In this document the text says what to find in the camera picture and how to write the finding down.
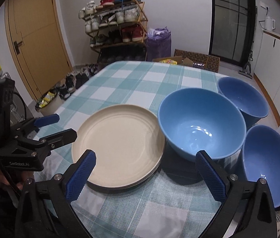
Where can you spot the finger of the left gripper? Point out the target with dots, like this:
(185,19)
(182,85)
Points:
(46,120)
(59,139)

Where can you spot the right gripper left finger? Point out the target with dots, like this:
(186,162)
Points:
(77,175)

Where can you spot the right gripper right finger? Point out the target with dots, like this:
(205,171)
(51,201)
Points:
(214,176)

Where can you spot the cream top plate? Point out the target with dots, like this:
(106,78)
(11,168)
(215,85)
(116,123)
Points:
(127,141)

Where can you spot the large blue bowl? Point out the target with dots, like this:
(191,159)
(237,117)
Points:
(196,119)

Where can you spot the white kitchen cabinets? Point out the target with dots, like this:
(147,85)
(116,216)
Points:
(267,70)

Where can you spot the left hand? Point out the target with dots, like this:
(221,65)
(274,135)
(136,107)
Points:
(22,177)

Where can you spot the small bin with snacks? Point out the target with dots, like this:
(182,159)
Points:
(49,103)

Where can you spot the cream lower plate stack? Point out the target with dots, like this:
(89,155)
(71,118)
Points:
(113,190)

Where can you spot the wooden entry door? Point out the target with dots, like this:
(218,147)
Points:
(36,44)

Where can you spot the floor vacuum mop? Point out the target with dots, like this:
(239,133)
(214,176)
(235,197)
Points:
(246,70)

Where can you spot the wooden shoe rack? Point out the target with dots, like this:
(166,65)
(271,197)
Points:
(117,29)

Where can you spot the patterned cardboard box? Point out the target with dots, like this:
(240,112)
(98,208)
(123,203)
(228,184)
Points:
(192,59)

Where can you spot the purple trash bag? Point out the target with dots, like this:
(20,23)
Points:
(159,43)

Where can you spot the white electric kettle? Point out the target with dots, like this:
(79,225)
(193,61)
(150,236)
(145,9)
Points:
(268,23)

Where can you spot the black framed glass door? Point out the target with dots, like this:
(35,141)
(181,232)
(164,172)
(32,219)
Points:
(232,30)

